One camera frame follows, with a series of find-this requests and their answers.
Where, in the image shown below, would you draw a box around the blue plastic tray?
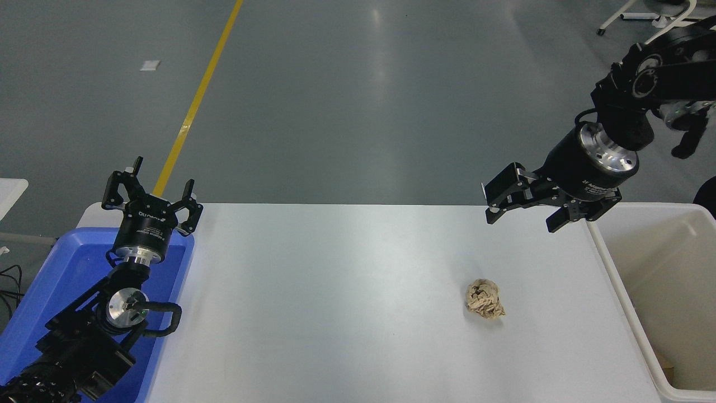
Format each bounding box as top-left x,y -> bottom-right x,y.
0,227 -> 195,403

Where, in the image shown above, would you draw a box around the tan paper ball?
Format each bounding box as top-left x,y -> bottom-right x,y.
466,279 -> 506,321

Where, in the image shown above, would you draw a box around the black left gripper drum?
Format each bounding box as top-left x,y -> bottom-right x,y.
114,195 -> 179,257

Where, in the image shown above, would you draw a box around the thin black cables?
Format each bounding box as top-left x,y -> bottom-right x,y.
0,264 -> 24,320

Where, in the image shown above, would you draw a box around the white frame wheeled chair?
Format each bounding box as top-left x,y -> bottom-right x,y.
596,0 -> 700,44

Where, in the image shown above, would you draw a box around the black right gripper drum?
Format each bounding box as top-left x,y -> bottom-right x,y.
539,127 -> 636,204

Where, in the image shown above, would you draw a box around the large pale plastic bin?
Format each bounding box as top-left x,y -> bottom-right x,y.
586,203 -> 716,403

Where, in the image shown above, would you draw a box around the white side table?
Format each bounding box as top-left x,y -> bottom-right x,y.
0,178 -> 30,222

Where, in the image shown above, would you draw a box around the yellow floor tape line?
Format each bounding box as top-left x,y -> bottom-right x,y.
152,0 -> 245,198

